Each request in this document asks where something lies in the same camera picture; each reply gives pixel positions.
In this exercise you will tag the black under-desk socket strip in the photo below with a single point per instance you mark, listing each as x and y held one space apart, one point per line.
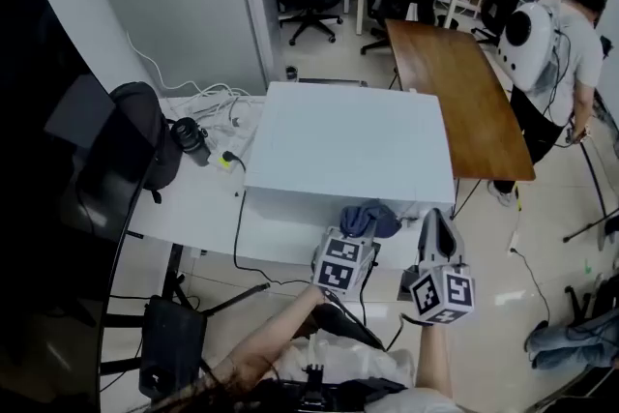
135 235

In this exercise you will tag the brown wooden table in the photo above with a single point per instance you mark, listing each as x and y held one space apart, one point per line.
464 101

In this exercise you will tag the white floor power strip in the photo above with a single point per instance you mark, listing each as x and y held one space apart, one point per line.
513 243

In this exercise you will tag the large black curved monitor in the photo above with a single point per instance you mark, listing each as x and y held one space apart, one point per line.
43 159

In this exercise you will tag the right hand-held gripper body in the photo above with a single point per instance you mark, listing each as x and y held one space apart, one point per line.
445 295

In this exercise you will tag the white microwave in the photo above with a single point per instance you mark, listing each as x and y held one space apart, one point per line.
348 140

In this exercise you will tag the person's left forearm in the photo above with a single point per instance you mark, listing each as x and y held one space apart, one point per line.
271 338

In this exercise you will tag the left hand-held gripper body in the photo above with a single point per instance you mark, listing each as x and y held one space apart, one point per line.
343 266

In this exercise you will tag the white domed backpack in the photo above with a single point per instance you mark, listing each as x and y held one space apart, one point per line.
522 58

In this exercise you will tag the grey knitted cloth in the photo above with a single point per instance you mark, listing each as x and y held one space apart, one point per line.
367 217

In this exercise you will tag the dark backpack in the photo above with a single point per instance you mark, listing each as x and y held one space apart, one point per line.
145 130

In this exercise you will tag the whiteboard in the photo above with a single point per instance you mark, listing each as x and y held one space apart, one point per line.
611 38

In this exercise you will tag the person's right forearm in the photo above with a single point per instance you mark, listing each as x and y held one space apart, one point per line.
433 358

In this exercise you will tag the black computer box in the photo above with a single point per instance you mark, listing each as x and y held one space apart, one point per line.
171 348

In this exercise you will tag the person's white shirt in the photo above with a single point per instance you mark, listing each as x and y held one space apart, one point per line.
358 362

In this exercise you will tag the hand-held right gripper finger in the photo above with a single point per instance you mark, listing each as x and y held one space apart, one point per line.
457 254
427 242

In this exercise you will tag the grey partition panel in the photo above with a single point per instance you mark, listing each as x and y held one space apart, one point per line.
184 5

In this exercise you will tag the black tripod stand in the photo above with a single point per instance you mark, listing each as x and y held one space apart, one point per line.
592 179

